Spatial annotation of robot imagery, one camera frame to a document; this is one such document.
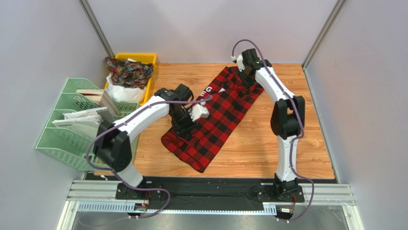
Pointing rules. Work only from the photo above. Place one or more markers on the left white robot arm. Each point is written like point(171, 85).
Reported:
point(113, 142)

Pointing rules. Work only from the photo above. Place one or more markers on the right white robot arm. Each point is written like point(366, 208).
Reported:
point(287, 120)

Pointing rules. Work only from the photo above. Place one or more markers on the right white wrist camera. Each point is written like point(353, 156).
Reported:
point(239, 61)

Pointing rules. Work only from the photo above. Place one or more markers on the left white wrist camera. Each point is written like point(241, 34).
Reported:
point(198, 111)

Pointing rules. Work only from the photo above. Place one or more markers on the green plastic file rack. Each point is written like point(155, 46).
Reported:
point(67, 141)

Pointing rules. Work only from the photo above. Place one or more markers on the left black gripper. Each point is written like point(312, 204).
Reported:
point(185, 129)

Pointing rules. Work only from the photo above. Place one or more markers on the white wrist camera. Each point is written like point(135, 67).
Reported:
point(239, 61)
point(198, 111)

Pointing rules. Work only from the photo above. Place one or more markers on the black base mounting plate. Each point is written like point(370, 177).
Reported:
point(208, 194)

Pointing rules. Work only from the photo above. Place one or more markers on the white cloth in bin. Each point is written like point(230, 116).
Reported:
point(122, 94)

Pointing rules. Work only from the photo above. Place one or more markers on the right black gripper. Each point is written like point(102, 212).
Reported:
point(247, 80)

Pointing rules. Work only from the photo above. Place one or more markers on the red black plaid shirt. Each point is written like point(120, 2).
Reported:
point(231, 101)

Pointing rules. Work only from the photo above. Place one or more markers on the yellow plastic bin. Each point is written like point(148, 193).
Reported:
point(144, 58)

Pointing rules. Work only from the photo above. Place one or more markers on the aluminium rail frame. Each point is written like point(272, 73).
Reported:
point(328, 206)

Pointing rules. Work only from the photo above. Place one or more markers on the papers in file rack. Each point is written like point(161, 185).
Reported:
point(85, 122)

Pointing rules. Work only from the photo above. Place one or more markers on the brown book in rack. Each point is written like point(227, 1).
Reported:
point(98, 96)

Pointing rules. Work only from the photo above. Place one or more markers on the multicolour plaid shirt in bin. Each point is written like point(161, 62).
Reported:
point(129, 74)

